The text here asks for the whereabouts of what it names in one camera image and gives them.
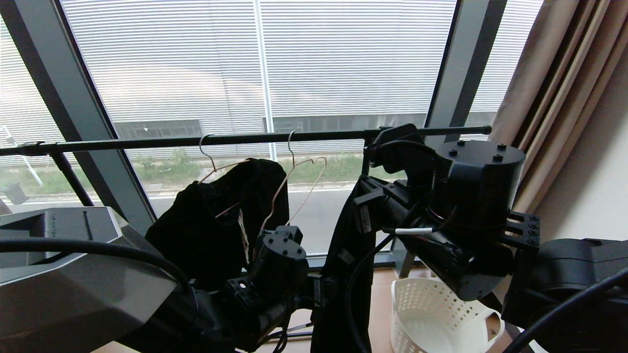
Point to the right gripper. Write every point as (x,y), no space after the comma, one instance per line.
(392,211)

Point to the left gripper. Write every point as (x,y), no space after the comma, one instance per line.
(319,291)

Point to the black garment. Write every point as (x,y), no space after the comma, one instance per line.
(328,318)

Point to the pink clothes hanger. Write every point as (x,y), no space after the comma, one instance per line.
(292,159)
(230,165)

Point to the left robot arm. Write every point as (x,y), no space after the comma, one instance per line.
(73,294)

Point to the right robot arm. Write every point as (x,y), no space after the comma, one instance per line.
(476,186)

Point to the white laundry basket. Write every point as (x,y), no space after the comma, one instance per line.
(431,333)

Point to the black clothes rack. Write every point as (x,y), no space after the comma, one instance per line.
(147,143)

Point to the brown curtain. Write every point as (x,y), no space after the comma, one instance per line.
(564,73)

